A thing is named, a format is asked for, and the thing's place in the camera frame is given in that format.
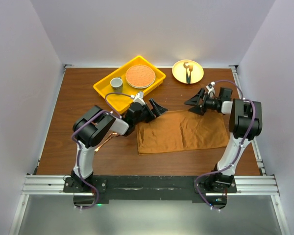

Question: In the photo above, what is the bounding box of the rose gold spoon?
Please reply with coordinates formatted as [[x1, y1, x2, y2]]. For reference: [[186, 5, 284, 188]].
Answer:
[[95, 136, 113, 152]]

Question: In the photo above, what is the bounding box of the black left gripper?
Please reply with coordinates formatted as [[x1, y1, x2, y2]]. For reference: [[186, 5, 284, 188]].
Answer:
[[133, 98, 166, 125]]

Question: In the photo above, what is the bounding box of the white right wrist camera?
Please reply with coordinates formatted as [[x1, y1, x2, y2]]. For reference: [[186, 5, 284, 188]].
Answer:
[[206, 82, 216, 98]]

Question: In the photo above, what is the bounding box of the yellow plastic tray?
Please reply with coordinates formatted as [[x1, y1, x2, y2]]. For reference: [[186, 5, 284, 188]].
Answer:
[[93, 55, 166, 114]]

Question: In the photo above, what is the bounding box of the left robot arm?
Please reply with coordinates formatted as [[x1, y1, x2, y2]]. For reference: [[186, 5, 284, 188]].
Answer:
[[71, 98, 168, 192]]

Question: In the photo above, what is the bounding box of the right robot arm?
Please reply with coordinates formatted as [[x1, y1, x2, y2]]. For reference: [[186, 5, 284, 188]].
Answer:
[[184, 86, 262, 192]]

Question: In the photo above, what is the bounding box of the yellow round plate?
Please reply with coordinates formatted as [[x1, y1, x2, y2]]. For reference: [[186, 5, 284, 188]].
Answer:
[[172, 60, 204, 84]]

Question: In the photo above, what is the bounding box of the wooden fork green handle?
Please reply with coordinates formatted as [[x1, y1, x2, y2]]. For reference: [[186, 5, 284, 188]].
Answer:
[[187, 64, 193, 84]]

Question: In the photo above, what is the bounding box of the woven round coaster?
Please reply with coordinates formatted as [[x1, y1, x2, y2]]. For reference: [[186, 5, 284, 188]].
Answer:
[[125, 65, 156, 89]]

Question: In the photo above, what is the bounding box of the brown cloth napkin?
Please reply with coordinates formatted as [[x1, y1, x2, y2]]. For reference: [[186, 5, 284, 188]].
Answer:
[[136, 110, 229, 155]]

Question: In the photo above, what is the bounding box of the grey ceramic cup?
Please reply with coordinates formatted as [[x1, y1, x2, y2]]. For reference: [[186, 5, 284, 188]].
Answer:
[[110, 77, 123, 94]]

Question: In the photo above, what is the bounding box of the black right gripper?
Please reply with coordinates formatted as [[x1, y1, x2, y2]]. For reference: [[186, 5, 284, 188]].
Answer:
[[185, 88, 220, 116]]

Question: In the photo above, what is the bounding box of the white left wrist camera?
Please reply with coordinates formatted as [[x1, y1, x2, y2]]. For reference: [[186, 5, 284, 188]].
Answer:
[[133, 91, 146, 105]]

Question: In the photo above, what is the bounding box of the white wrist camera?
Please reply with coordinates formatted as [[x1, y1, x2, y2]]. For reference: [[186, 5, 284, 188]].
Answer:
[[206, 82, 216, 98], [133, 91, 146, 105]]

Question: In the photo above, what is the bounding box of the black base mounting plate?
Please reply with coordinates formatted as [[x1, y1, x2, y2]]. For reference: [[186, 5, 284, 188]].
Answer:
[[63, 175, 237, 209]]

